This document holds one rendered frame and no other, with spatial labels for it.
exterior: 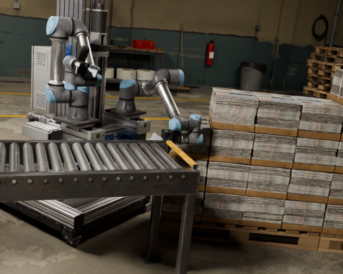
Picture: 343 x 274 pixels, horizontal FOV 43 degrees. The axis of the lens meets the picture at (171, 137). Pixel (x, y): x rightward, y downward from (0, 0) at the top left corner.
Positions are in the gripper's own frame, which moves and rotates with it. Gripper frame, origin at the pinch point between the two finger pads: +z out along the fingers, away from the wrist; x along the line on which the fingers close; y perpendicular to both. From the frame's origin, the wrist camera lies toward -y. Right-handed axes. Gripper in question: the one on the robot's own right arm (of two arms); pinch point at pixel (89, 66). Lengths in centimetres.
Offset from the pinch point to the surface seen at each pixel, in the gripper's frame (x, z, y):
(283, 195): -150, 15, 63
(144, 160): -29, 27, 40
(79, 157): 2.1, 14.7, 44.9
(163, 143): -54, 0, 37
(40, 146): 17.0, -5.2, 46.4
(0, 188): 41, 33, 55
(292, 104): -138, 12, 0
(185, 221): -47, 49, 65
